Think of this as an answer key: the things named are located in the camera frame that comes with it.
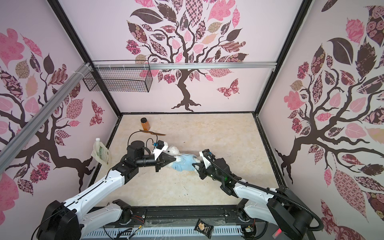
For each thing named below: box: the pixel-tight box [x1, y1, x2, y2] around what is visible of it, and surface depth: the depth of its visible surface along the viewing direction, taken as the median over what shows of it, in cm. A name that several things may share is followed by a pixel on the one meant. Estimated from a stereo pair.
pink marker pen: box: [272, 228, 282, 239], surface depth 70 cm
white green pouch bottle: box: [91, 138, 110, 166], surface depth 85 cm
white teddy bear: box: [165, 146, 201, 164], surface depth 80 cm
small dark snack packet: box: [194, 218, 214, 240], surface depth 71 cm
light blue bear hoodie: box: [171, 153, 197, 172], surface depth 78 cm
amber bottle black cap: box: [140, 117, 151, 131], surface depth 106 cm
